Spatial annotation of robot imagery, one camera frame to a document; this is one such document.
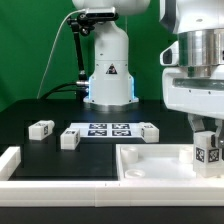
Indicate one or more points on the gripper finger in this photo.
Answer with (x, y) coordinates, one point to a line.
(196, 123)
(219, 134)

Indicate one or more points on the camera on mount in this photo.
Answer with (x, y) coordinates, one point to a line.
(104, 13)

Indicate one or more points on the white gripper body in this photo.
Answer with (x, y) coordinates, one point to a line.
(201, 94)

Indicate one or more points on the white square table top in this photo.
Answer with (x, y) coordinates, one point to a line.
(156, 162)

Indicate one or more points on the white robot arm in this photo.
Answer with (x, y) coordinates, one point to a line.
(187, 39)

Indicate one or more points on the marker tag sheet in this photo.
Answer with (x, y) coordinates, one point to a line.
(110, 130)

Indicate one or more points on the white U-shaped fence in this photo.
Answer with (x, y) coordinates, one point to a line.
(197, 192)

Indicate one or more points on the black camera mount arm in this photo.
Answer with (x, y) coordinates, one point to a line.
(79, 50)

